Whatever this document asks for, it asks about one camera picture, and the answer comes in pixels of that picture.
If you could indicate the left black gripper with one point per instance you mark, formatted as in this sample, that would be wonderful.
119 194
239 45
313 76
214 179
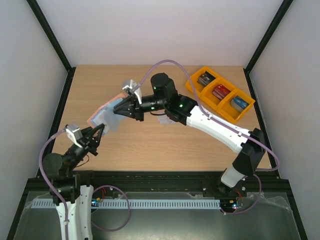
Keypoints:
87 141

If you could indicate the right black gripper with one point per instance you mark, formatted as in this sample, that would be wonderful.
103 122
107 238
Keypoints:
136 107

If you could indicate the pink leather card holder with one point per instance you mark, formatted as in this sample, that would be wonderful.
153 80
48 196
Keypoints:
105 115

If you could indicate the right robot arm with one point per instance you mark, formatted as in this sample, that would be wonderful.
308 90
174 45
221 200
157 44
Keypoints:
185 110

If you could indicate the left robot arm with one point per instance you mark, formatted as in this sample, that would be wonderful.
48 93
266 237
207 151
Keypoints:
71 193

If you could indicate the yellow bin with black cards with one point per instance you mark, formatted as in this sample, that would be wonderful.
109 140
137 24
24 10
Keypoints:
193 85

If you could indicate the black card stack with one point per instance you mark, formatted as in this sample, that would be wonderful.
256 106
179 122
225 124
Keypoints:
205 79

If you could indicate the yellow bin with red cards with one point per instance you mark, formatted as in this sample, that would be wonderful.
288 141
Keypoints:
208 98

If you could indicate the red card stack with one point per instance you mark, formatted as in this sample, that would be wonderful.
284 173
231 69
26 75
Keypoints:
220 91

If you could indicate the blue card stack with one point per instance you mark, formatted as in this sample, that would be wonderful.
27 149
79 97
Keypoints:
239 104

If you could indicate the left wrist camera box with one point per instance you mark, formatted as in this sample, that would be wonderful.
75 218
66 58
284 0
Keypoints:
74 133

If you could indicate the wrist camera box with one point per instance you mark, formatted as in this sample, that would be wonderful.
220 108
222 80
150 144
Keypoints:
129 86
74 133

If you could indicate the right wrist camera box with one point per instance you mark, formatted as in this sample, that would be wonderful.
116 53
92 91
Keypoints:
129 86

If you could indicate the white slotted cable duct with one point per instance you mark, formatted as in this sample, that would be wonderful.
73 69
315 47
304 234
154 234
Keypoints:
175 204

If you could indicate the left black frame post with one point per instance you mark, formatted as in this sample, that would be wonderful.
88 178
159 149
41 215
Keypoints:
42 20

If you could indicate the black frame post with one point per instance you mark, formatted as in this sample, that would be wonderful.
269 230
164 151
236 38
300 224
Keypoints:
42 20
276 20

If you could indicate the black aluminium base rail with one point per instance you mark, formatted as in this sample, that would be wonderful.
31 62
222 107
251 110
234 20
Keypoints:
172 181

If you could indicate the right black frame post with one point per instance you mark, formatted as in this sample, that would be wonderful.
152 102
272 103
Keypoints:
276 20

